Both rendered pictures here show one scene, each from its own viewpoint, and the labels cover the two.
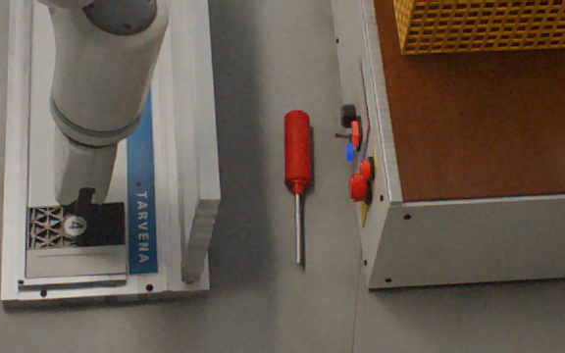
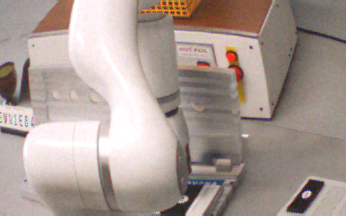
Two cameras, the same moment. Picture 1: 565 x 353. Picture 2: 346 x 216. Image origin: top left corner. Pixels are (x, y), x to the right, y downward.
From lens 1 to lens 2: 157 cm
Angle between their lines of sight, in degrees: 45
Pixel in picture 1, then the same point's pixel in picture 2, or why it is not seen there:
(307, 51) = not seen: hidden behind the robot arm
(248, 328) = (267, 159)
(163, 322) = (248, 186)
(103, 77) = (171, 43)
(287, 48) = not seen: hidden behind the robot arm
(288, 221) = not seen: hidden behind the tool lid
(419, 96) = (210, 20)
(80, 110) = (168, 79)
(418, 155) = (239, 26)
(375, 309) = (279, 120)
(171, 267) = (225, 174)
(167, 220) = (197, 174)
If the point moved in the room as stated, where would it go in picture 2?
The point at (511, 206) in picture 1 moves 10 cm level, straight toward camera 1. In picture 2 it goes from (269, 20) to (298, 37)
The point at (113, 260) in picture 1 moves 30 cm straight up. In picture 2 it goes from (210, 189) to (185, 38)
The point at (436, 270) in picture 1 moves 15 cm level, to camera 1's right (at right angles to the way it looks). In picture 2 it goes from (275, 84) to (295, 51)
